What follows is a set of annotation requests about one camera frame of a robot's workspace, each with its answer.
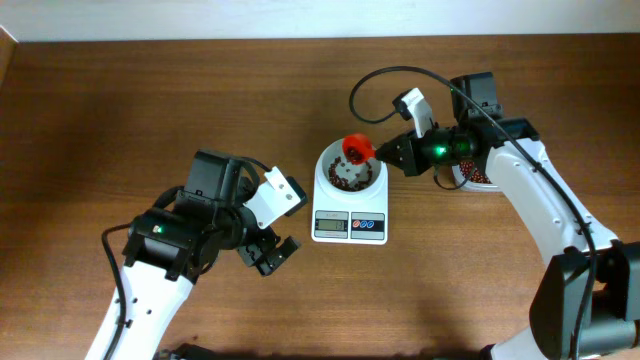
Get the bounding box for left black cable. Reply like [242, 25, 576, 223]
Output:
[100, 222, 132, 360]

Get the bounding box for orange measuring scoop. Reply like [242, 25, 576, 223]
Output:
[342, 133, 375, 165]

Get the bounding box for black cable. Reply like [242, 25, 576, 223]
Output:
[100, 222, 132, 360]
[348, 65, 599, 360]

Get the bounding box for right black cable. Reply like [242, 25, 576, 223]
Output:
[348, 65, 599, 360]

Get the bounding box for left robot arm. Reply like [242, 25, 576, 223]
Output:
[87, 150, 307, 359]

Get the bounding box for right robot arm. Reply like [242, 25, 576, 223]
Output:
[376, 73, 639, 360]

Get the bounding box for white round bowl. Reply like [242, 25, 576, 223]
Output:
[317, 139, 386, 192]

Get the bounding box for clear plastic container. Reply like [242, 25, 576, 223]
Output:
[452, 163, 501, 193]

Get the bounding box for white digital kitchen scale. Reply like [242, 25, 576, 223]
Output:
[311, 159, 389, 245]

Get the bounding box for red beans in bowl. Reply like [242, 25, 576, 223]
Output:
[328, 156, 373, 192]

